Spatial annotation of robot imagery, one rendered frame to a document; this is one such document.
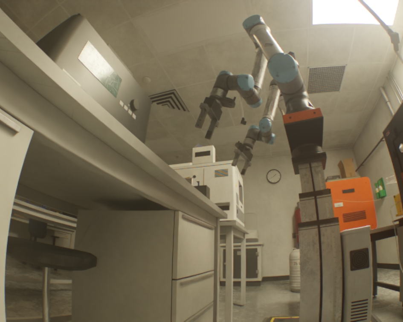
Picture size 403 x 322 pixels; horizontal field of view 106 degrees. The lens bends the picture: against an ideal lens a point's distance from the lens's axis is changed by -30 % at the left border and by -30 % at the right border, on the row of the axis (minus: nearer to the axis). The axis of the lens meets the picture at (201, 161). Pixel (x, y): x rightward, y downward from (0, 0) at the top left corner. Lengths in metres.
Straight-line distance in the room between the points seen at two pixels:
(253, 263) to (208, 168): 2.53
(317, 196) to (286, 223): 3.85
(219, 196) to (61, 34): 1.63
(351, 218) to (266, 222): 3.19
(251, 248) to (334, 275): 3.24
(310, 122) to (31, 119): 0.85
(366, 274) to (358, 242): 0.13
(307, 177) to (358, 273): 0.46
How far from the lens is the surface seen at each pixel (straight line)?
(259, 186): 4.95
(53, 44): 0.53
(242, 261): 2.57
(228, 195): 1.82
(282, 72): 0.88
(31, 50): 0.36
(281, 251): 4.74
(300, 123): 0.87
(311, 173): 1.00
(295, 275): 3.31
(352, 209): 1.80
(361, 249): 0.88
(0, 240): 0.35
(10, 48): 0.36
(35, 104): 0.39
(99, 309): 1.03
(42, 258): 0.64
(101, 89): 0.57
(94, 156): 0.46
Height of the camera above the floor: 0.66
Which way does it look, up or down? 24 degrees up
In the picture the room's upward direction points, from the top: 1 degrees clockwise
